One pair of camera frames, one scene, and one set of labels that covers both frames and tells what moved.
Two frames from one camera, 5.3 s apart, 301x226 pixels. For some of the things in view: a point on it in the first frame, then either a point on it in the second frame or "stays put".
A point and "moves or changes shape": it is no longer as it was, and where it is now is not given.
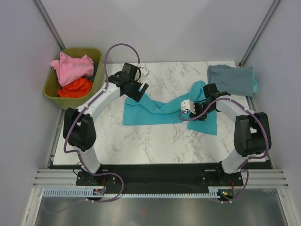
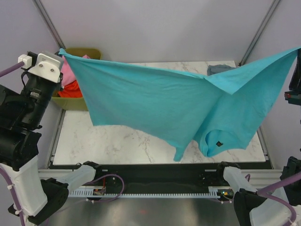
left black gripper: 137,95 to 60,85
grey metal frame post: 40,8 stays put
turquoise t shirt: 147,110 moves or changes shape
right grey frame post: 268,17 stays put
